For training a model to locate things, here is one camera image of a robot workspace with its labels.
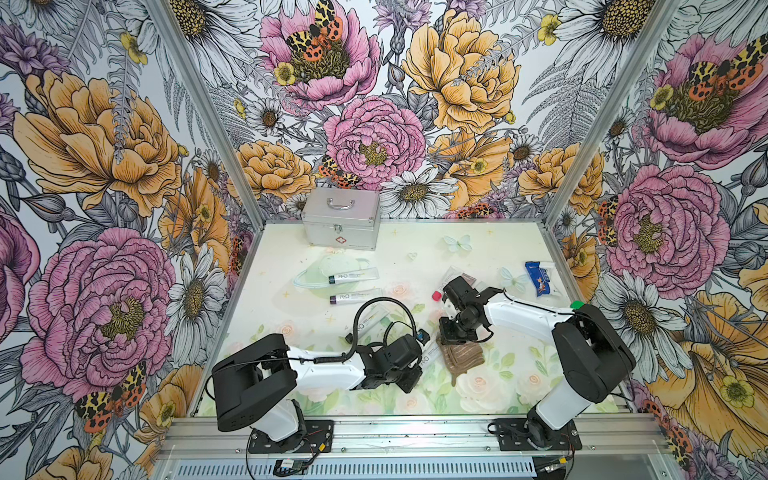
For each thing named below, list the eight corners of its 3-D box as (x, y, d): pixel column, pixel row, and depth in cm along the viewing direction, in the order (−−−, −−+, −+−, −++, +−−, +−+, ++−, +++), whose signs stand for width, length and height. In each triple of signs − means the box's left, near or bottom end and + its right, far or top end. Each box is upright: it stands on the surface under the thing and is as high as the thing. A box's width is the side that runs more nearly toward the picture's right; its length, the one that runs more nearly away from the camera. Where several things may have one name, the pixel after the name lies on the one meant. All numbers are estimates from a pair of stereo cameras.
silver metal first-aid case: (310, 251, 115) (300, 219, 102) (319, 215, 128) (310, 182, 115) (378, 251, 115) (376, 219, 102) (379, 215, 128) (378, 183, 115)
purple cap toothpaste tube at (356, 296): (330, 306, 100) (329, 301, 98) (330, 300, 101) (329, 296, 99) (383, 296, 102) (383, 291, 100) (382, 291, 104) (382, 286, 101)
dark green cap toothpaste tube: (329, 285, 105) (328, 280, 103) (329, 279, 107) (328, 274, 105) (379, 277, 108) (379, 272, 105) (378, 271, 109) (378, 267, 107)
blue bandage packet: (537, 296, 102) (540, 291, 100) (526, 266, 110) (529, 261, 108) (551, 296, 102) (555, 291, 100) (539, 267, 110) (543, 261, 108)
